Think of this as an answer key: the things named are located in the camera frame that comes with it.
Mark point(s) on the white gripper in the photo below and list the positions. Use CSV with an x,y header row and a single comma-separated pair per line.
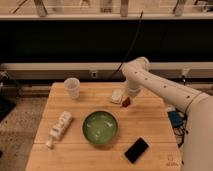
x,y
133,90

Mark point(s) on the red pepper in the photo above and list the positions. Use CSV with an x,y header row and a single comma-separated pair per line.
x,y
126,102

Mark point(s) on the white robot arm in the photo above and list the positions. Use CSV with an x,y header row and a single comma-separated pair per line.
x,y
197,105

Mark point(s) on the white sponge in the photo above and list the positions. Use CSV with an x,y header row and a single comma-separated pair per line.
x,y
116,96

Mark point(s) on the blue connector box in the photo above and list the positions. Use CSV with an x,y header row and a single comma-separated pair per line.
x,y
175,119

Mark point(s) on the green bowl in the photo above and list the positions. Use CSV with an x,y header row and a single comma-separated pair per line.
x,y
100,128

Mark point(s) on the clear plastic cup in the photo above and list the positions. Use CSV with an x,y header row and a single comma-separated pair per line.
x,y
72,86

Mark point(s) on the black smartphone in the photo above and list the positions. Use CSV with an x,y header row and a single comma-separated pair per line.
x,y
136,150

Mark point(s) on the white plastic bottle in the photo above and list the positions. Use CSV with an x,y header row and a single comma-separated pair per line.
x,y
59,128

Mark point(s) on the white wall outlet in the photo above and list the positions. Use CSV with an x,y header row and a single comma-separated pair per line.
x,y
94,74

